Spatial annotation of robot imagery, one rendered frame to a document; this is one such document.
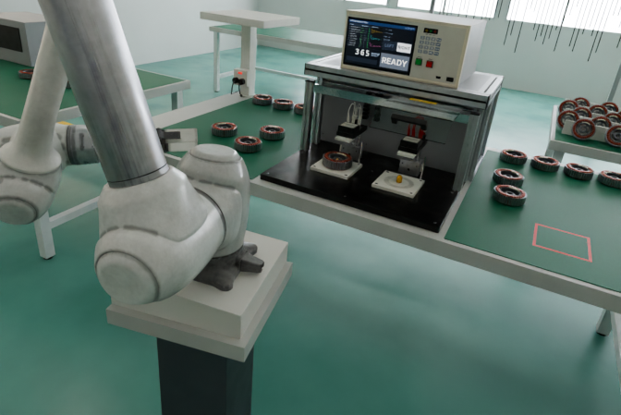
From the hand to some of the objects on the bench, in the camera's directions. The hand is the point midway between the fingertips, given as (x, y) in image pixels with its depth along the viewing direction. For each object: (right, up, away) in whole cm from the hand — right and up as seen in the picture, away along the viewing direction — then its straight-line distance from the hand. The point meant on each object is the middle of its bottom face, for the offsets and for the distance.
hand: (192, 140), depth 110 cm
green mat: (+116, -19, +55) cm, 130 cm away
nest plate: (+59, -11, +56) cm, 82 cm away
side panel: (+95, -5, +82) cm, 126 cm away
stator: (+99, -16, +57) cm, 115 cm away
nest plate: (+38, -5, +65) cm, 75 cm away
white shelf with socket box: (-6, +33, +143) cm, 147 cm away
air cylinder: (+66, -6, +67) cm, 94 cm away
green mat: (+2, +15, +104) cm, 106 cm away
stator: (+2, +4, +81) cm, 81 cm away
